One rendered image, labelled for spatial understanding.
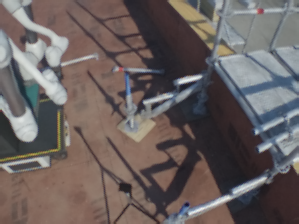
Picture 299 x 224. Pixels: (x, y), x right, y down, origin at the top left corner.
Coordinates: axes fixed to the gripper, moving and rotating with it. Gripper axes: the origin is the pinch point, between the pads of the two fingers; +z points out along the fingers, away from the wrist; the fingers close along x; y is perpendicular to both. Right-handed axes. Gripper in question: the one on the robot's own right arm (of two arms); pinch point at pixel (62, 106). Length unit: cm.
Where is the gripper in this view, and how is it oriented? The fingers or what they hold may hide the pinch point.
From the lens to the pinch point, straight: 184.3
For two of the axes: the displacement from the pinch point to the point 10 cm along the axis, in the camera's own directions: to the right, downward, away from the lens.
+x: 2.5, 7.7, -5.8
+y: -9.7, 2.0, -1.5
